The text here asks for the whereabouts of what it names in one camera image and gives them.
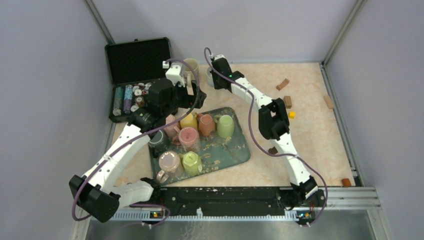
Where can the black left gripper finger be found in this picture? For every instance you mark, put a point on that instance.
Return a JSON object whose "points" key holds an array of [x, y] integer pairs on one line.
{"points": [[195, 100], [182, 92]]}

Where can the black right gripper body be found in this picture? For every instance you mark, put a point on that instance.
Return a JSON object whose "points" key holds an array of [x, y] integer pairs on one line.
{"points": [[216, 79]]}

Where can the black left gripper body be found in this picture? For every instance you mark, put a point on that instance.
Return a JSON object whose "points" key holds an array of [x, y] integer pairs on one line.
{"points": [[176, 102]]}

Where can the white and blue mug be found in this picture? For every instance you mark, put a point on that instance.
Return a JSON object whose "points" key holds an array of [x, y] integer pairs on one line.
{"points": [[209, 77]]}

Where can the cream patterned mug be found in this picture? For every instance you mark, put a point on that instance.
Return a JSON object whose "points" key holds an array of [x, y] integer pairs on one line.
{"points": [[188, 75]]}

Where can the light green mug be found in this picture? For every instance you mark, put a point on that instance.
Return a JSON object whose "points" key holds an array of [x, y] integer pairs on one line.
{"points": [[225, 125]]}

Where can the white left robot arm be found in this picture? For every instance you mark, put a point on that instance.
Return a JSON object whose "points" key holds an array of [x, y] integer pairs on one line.
{"points": [[95, 192]]}

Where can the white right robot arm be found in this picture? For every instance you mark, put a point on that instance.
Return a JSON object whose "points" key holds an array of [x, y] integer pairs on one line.
{"points": [[273, 121]]}

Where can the yellow upside-down mug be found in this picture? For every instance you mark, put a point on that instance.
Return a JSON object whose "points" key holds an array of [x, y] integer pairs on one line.
{"points": [[190, 121]]}

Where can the terracotta upside-down mug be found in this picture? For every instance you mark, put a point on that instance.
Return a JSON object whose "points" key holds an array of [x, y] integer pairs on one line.
{"points": [[206, 124]]}

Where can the pink upside-down mug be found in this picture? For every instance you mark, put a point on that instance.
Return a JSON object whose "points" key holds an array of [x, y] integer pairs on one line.
{"points": [[173, 124]]}

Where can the red-bottomed glass mug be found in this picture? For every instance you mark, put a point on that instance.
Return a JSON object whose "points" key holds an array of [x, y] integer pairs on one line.
{"points": [[188, 138]]}

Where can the black upside-down mug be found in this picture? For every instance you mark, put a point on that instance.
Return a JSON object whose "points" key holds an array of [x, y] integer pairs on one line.
{"points": [[159, 144]]}

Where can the light pink glass mug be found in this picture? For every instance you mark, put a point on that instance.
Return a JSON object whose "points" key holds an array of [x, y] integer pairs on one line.
{"points": [[170, 166]]}

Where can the lime green faceted mug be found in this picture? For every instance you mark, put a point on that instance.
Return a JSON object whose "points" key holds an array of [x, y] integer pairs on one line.
{"points": [[192, 163]]}

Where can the black poker chip case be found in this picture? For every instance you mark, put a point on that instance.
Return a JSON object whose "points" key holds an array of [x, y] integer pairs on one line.
{"points": [[134, 62]]}

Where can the teal floral serving tray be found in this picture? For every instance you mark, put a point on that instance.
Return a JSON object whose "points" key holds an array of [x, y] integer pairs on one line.
{"points": [[216, 153]]}

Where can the curved brown wooden block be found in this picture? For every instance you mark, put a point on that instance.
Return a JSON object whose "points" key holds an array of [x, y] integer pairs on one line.
{"points": [[283, 84]]}

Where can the brown rectangular wooden block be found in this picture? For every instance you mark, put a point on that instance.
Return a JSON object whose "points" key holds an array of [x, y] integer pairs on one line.
{"points": [[288, 101]]}

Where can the small yellow cube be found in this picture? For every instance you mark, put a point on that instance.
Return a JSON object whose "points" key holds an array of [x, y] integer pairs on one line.
{"points": [[291, 115]]}

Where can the dark brown wooden block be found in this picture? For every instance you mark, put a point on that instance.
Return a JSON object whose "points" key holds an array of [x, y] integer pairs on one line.
{"points": [[272, 151]]}

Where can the light wooden block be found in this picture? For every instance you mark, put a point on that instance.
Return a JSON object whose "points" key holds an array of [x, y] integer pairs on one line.
{"points": [[329, 102]]}

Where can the orange-brown wooden block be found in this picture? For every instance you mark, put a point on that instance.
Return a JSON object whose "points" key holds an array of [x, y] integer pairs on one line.
{"points": [[346, 182]]}

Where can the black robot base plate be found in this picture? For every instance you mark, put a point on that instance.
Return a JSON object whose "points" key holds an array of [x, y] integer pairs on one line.
{"points": [[233, 201]]}

